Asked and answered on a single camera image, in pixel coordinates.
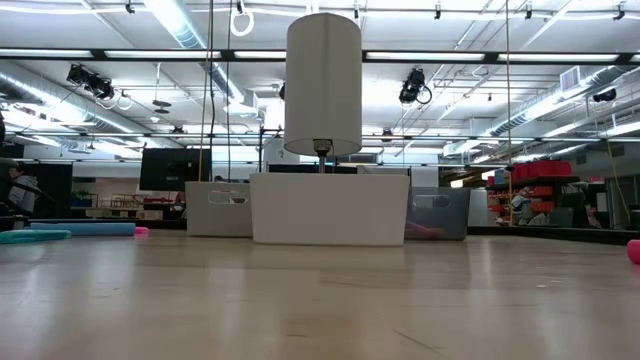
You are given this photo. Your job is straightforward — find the white plastic bin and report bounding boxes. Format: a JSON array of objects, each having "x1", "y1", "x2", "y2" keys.
[{"x1": 249, "y1": 172, "x2": 410, "y2": 247}]

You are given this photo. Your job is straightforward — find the silver ventilation duct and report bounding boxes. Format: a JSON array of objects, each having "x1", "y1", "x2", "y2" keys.
[
  {"x1": 489, "y1": 64, "x2": 631, "y2": 139},
  {"x1": 144, "y1": 0, "x2": 249, "y2": 104}
]

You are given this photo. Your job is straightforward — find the teal marker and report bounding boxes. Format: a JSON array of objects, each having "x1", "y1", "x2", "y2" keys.
[{"x1": 0, "y1": 228, "x2": 73, "y2": 245}]

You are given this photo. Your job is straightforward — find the black frame bar with lights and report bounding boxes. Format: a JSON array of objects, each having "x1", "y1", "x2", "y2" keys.
[{"x1": 0, "y1": 47, "x2": 640, "y2": 65}]

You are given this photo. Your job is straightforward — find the black display screen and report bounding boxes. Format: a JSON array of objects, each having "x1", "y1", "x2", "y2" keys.
[{"x1": 138, "y1": 147, "x2": 213, "y2": 192}]

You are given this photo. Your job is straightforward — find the black hanging camera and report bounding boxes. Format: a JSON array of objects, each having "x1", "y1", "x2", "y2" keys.
[
  {"x1": 398, "y1": 67, "x2": 434, "y2": 106},
  {"x1": 591, "y1": 86, "x2": 618, "y2": 104},
  {"x1": 66, "y1": 63, "x2": 117, "y2": 101}
]

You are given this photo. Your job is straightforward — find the blue marker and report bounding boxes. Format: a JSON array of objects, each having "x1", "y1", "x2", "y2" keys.
[{"x1": 28, "y1": 221, "x2": 137, "y2": 237}]

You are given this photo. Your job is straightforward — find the black hanging cable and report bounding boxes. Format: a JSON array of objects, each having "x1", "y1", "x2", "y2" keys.
[{"x1": 225, "y1": 0, "x2": 234, "y2": 182}]

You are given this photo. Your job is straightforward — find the person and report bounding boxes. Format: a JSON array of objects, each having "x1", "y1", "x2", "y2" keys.
[{"x1": 7, "y1": 160, "x2": 41, "y2": 216}]

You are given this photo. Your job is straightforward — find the white cable ring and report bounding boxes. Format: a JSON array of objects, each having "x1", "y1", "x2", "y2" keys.
[{"x1": 229, "y1": 7, "x2": 256, "y2": 38}]

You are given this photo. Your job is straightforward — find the table lamp with white shade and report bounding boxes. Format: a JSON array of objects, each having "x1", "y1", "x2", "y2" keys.
[{"x1": 283, "y1": 12, "x2": 363, "y2": 175}]

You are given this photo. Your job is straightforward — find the light grey plastic bin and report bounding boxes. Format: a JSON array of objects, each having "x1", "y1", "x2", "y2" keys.
[{"x1": 184, "y1": 180, "x2": 254, "y2": 238}]

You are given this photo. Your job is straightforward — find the dark translucent plastic bin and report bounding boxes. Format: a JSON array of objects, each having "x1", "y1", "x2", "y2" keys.
[{"x1": 404, "y1": 186, "x2": 471, "y2": 242}]

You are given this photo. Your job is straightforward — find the shelf with red bins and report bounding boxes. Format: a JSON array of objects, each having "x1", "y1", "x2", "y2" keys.
[{"x1": 485, "y1": 159, "x2": 581, "y2": 227}]

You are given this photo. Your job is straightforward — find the yellow hanging cord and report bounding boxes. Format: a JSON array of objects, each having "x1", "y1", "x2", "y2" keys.
[
  {"x1": 504, "y1": 0, "x2": 514, "y2": 226},
  {"x1": 197, "y1": 0, "x2": 215, "y2": 182}
]

